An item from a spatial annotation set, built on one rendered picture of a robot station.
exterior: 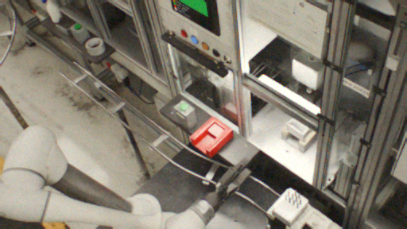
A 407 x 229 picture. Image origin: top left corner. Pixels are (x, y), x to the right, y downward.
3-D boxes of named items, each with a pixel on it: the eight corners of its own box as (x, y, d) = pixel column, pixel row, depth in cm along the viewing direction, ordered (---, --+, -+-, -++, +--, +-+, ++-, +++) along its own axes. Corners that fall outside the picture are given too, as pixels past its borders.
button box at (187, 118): (177, 122, 223) (173, 106, 214) (189, 112, 226) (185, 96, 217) (188, 130, 219) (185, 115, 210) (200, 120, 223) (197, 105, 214)
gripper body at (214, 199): (216, 217, 172) (232, 199, 177) (214, 207, 166) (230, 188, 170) (202, 205, 176) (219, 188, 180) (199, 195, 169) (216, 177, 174)
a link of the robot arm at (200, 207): (204, 219, 163) (215, 207, 166) (186, 204, 167) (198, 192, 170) (207, 230, 170) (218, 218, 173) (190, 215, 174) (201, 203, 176)
